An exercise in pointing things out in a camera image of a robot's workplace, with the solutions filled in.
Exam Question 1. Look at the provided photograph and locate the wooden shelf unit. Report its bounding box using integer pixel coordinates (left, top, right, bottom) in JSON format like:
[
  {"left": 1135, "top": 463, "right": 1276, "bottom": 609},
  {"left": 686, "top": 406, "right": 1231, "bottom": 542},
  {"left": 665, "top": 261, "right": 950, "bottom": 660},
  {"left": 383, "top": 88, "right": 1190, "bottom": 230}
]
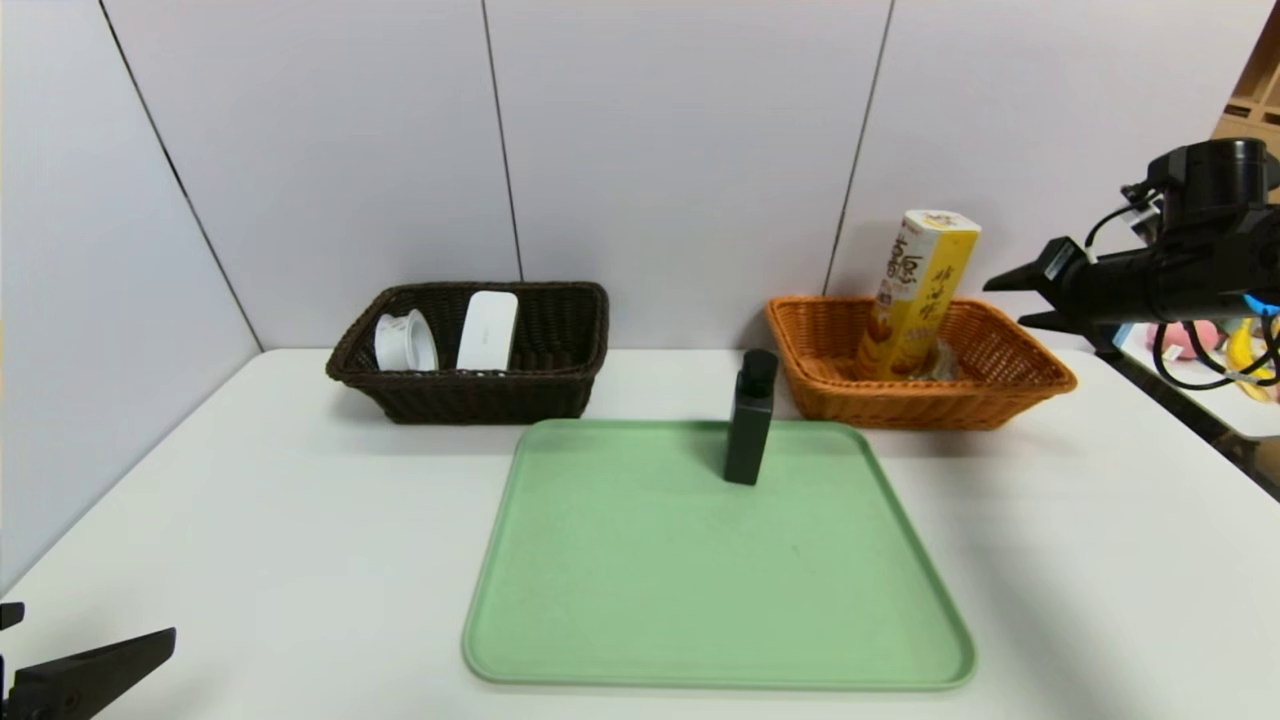
[{"left": 1215, "top": 10, "right": 1280, "bottom": 141}]

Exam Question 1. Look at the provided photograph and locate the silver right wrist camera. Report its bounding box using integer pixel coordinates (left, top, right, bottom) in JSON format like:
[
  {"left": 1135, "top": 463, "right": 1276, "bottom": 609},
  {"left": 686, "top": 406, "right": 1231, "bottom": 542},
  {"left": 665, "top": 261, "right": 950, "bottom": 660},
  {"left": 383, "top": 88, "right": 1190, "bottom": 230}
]
[{"left": 1120, "top": 183, "right": 1169, "bottom": 241}]

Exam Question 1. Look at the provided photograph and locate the white rounded plastic case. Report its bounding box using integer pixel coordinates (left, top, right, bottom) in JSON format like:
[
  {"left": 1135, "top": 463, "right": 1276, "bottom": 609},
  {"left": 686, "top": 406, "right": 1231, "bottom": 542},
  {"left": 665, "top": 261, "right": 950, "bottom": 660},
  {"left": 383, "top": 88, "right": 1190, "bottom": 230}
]
[{"left": 456, "top": 290, "right": 521, "bottom": 373}]

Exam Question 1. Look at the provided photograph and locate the yellow banana toy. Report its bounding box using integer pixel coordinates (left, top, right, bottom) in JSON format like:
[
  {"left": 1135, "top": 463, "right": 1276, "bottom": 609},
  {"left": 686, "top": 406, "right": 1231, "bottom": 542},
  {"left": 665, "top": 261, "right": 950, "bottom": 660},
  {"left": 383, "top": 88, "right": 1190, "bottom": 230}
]
[{"left": 1225, "top": 318, "right": 1280, "bottom": 373}]

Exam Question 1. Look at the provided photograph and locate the pink toy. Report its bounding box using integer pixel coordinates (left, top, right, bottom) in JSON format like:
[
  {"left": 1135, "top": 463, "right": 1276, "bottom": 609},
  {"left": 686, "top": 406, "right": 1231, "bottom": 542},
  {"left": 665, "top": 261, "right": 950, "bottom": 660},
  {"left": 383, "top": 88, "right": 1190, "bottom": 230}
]
[{"left": 1148, "top": 320, "right": 1229, "bottom": 361}]

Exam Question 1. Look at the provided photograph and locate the dark brown wicker basket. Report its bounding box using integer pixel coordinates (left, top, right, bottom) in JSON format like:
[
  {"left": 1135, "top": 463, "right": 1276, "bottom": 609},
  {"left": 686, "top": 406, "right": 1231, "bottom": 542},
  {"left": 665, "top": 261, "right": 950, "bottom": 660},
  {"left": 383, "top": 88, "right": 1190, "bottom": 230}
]
[{"left": 326, "top": 281, "right": 611, "bottom": 425}]

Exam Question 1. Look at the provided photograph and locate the black right camera cable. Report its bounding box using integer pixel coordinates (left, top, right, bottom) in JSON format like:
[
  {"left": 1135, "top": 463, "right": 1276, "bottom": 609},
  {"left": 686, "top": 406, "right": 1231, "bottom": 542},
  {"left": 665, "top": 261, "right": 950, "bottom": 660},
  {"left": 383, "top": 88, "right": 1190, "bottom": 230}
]
[{"left": 1085, "top": 180, "right": 1171, "bottom": 251}]

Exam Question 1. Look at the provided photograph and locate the yellow chips box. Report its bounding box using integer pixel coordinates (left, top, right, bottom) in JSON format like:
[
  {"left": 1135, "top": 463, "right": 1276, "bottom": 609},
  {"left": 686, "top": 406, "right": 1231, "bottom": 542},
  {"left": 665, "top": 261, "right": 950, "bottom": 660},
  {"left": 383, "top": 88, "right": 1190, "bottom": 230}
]
[{"left": 855, "top": 209, "right": 983, "bottom": 381}]

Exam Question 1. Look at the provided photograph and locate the light green plastic tray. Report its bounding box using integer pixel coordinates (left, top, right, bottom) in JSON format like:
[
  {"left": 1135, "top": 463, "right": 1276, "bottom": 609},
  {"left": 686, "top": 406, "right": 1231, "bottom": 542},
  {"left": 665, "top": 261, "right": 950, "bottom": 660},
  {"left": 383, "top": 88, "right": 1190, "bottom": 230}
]
[{"left": 462, "top": 418, "right": 979, "bottom": 693}]

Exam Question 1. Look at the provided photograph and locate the orange wicker basket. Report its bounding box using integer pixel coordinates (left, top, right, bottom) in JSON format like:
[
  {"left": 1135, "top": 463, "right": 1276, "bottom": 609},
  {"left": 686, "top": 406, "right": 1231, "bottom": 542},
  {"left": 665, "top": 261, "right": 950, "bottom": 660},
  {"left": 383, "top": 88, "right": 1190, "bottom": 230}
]
[{"left": 765, "top": 296, "right": 1079, "bottom": 432}]

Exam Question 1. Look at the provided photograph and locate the white round container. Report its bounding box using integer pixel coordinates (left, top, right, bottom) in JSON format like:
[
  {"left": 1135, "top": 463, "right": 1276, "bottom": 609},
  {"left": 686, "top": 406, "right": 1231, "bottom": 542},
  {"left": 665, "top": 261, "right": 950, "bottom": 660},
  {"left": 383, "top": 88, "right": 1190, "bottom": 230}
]
[{"left": 374, "top": 309, "right": 441, "bottom": 373}]

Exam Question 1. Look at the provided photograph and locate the black looped right arm cable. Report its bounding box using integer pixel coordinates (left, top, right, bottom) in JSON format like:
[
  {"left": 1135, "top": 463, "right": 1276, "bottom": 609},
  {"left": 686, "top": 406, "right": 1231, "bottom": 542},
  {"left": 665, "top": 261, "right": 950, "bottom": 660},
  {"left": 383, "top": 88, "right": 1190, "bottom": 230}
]
[{"left": 1150, "top": 315, "right": 1280, "bottom": 393}]

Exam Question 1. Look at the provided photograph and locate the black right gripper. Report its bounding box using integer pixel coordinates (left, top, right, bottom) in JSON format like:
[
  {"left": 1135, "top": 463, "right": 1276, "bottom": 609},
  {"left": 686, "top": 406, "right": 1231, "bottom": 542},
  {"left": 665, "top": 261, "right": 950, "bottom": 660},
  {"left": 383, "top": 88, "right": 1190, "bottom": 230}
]
[{"left": 982, "top": 235, "right": 1162, "bottom": 354}]

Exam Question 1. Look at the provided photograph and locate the black rectangular bottle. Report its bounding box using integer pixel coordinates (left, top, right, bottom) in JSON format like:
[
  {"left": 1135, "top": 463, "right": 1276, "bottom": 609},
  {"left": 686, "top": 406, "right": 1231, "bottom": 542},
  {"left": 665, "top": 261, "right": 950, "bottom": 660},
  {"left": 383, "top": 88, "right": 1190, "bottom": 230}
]
[{"left": 723, "top": 349, "right": 780, "bottom": 488}]

